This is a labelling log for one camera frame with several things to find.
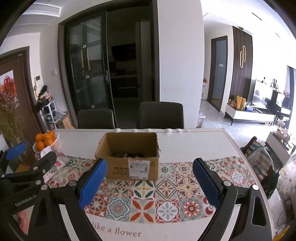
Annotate glass vase dried flowers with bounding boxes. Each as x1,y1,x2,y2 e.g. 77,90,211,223
1,75,35,168

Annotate black glass sliding door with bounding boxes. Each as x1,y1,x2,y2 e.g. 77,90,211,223
58,1,160,128

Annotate left dark dining chair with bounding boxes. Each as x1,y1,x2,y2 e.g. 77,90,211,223
77,108,115,129

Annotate left hand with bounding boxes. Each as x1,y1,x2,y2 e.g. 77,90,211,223
17,206,33,235

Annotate orange fruit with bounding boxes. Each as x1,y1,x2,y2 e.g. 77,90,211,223
35,133,44,143
35,141,45,152
43,137,54,147

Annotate right dark dining chair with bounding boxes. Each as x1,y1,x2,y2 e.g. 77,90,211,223
137,101,184,130

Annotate dark dining chair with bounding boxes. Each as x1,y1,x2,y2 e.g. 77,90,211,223
137,101,184,130
77,108,115,129

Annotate white fruit basket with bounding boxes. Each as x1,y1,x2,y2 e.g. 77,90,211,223
33,131,60,154

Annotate patterned fabric tissue cover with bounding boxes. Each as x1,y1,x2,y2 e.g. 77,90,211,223
43,152,70,183

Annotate brown cardboard box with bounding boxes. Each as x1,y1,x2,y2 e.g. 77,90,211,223
95,133,159,181

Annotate white tv cabinet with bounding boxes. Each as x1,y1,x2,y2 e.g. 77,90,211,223
224,104,275,125

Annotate patterned tile table runner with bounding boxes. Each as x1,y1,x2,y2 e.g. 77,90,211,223
46,156,255,223

